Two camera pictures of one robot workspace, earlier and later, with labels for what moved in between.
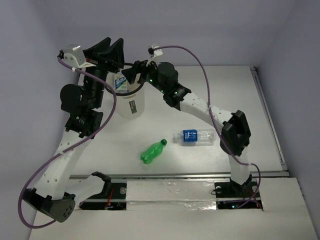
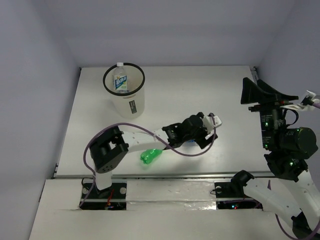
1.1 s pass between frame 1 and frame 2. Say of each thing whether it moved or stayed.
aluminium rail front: stayed
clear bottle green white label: stayed
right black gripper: moved
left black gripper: moved
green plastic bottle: stayed
